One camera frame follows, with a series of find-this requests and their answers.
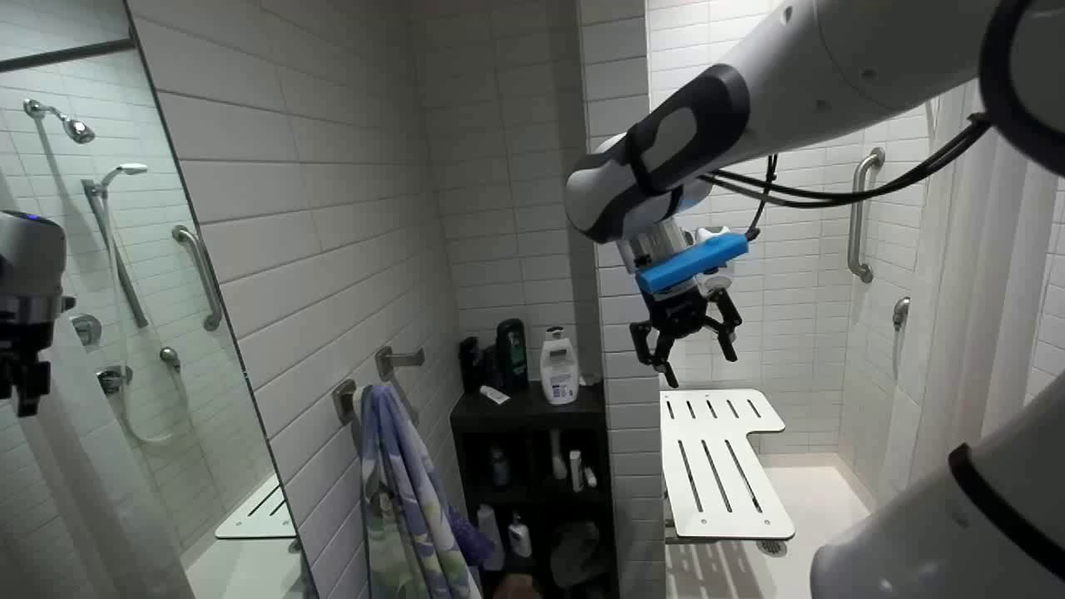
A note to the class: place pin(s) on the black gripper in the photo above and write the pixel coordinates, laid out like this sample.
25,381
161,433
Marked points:
688,307

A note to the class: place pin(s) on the white shower curtain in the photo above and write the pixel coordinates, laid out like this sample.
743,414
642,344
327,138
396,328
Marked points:
975,311

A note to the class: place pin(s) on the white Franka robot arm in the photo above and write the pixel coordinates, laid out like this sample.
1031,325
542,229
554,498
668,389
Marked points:
834,67

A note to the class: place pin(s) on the white slatted shower bench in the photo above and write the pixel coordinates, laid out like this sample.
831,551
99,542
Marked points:
716,469

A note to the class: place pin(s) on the white pump lotion bottle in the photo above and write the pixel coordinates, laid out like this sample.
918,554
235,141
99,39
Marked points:
557,370

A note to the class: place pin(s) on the small white bottle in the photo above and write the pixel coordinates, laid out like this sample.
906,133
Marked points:
578,472

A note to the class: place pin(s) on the slim white tube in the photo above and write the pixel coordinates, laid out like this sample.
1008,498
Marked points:
557,458

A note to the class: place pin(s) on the dark green bottle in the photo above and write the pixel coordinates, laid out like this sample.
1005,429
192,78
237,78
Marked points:
511,359

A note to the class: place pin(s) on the black shelf unit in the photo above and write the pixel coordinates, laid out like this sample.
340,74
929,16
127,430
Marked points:
532,445

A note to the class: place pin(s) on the chrome grab bar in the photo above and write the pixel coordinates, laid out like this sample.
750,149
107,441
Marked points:
856,220

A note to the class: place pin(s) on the small white bar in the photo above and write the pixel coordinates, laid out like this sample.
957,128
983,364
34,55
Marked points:
495,396

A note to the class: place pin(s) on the small black bottle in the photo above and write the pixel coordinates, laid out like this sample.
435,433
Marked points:
470,367

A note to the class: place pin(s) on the dark shelf bottle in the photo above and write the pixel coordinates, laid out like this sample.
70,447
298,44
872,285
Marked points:
499,469

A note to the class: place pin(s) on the grey folded cloth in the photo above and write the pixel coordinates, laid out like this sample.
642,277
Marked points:
580,554

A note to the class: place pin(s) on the white squat bottle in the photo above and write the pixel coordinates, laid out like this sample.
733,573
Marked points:
521,542

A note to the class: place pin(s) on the tall pale bottle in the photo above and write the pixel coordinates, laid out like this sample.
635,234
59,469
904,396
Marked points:
489,542

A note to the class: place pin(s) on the chrome towel bar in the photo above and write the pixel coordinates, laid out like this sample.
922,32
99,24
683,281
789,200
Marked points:
388,362

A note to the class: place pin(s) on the blue patterned towel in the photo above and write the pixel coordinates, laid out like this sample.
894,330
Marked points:
404,500

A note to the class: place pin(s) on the large wall mirror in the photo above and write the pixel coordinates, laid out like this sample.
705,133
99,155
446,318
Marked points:
122,333

